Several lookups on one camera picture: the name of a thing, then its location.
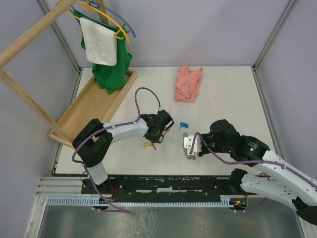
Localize grey blue hanger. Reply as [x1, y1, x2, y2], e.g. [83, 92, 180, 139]
[76, 0, 136, 43]

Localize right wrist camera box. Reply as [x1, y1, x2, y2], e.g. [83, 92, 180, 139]
[183, 135, 202, 157]

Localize white cable duct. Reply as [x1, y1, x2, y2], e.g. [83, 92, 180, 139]
[46, 196, 234, 208]

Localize wooden rack frame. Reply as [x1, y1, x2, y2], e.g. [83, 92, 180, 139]
[0, 0, 108, 146]

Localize blue tagged key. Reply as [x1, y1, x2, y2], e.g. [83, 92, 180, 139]
[179, 122, 189, 129]

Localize pink cloth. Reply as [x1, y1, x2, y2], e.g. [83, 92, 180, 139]
[174, 65, 203, 103]

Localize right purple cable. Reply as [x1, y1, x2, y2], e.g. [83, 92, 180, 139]
[189, 132, 317, 214]

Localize yellow hanger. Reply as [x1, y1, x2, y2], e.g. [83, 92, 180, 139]
[65, 6, 127, 42]

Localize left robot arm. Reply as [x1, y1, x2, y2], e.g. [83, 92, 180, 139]
[72, 110, 174, 193]

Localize wooden tray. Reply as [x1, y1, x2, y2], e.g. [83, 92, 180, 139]
[48, 69, 137, 148]

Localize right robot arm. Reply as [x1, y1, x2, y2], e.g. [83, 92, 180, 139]
[192, 119, 317, 225]

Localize purple cable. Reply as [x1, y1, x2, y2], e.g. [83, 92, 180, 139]
[189, 132, 317, 214]
[72, 87, 163, 214]

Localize white towel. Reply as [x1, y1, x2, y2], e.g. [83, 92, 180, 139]
[80, 17, 117, 66]

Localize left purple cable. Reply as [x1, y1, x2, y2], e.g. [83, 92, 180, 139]
[72, 87, 163, 214]

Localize keyring holder with blue handle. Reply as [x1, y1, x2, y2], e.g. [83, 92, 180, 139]
[182, 132, 197, 160]

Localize green shirt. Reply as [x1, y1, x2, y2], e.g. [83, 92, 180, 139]
[73, 9, 132, 95]

